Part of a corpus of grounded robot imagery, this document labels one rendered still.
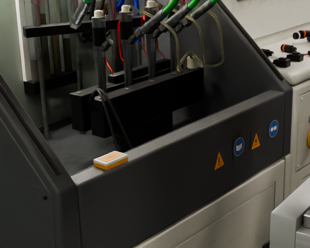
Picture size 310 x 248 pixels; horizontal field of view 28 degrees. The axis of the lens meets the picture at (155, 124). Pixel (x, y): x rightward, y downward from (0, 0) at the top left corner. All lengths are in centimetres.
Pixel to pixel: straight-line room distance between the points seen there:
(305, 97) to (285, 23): 39
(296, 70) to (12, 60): 66
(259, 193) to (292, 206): 63
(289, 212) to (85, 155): 71
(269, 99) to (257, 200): 23
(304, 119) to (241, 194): 29
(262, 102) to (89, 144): 41
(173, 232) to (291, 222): 45
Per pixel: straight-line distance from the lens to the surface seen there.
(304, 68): 148
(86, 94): 130
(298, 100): 147
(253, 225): 141
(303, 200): 79
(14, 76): 151
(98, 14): 126
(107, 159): 100
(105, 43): 126
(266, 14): 176
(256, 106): 130
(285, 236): 76
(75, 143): 145
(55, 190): 92
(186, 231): 119
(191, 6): 131
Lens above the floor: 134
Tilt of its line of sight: 19 degrees down
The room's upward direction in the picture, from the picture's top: 2 degrees counter-clockwise
